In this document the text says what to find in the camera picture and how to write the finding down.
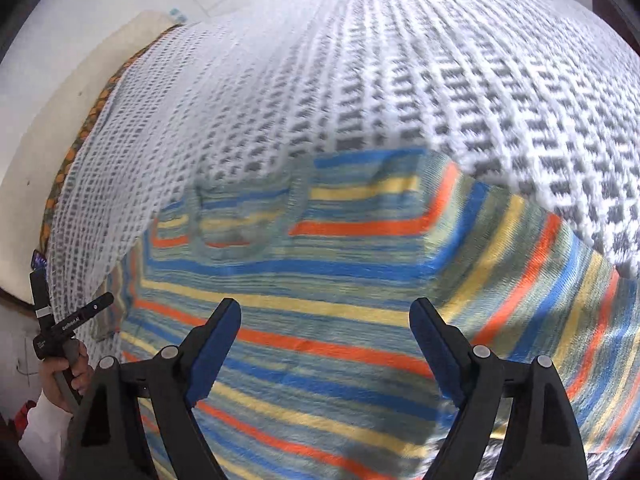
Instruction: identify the person's left hand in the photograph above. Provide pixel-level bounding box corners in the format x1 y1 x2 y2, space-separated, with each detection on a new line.
39 339 97 413

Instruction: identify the white grey checkered blanket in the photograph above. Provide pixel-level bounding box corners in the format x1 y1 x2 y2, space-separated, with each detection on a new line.
37 0 640 480

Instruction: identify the striped knit sweater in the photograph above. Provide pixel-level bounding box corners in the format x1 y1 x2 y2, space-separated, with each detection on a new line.
107 147 640 480

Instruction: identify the dark wooden furniture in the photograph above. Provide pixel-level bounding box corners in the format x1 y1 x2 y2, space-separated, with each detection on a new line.
587 0 625 27

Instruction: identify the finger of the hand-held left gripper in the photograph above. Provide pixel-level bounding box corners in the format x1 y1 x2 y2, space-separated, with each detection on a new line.
72 292 116 323
29 252 55 333

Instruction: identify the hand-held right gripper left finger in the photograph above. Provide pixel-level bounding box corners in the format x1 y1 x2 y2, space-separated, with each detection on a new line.
65 297 243 480

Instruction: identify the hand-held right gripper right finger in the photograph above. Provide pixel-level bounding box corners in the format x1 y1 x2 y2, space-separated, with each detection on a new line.
409 297 591 480

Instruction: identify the red fleece cloth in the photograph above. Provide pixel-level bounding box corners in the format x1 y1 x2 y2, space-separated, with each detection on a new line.
12 400 37 435

